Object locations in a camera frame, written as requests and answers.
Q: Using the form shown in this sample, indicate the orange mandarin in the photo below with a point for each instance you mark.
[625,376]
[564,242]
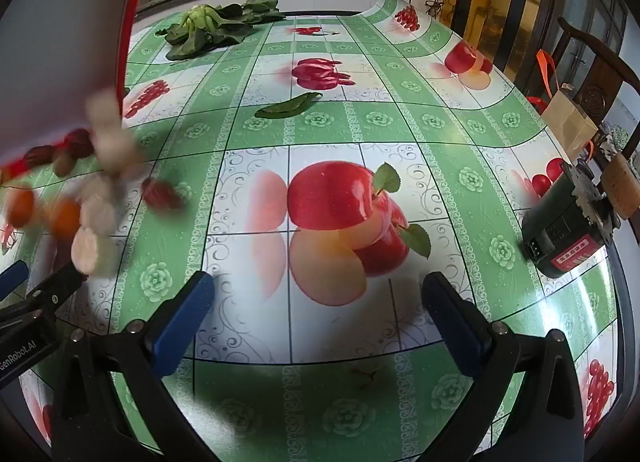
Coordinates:
[20,207]
[65,218]

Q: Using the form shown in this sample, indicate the red shallow cardboard box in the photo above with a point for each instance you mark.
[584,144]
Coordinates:
[65,67]

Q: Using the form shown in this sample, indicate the green fruit-print tablecloth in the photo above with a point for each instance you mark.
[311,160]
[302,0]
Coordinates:
[440,167]

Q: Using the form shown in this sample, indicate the large loose green leaf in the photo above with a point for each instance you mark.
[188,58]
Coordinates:
[287,107]

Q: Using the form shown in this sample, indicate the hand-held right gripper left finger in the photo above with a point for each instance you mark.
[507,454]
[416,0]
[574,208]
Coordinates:
[182,322]

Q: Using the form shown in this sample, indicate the green bok choy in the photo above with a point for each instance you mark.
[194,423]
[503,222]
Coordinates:
[210,27]

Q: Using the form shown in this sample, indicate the brown paper bag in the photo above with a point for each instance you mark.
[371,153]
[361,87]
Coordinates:
[567,119]

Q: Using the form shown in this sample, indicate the dark wooden chair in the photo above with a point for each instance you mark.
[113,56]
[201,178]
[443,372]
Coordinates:
[597,92]

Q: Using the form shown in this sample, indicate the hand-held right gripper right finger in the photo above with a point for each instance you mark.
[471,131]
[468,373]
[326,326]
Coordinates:
[452,322]

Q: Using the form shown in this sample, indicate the green power tool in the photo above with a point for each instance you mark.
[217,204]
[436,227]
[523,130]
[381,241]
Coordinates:
[555,227]

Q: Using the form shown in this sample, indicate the large pale yam piece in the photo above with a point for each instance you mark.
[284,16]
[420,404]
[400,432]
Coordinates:
[112,137]

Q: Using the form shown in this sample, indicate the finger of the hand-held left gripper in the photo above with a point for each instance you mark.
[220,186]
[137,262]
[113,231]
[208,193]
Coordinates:
[12,278]
[60,286]

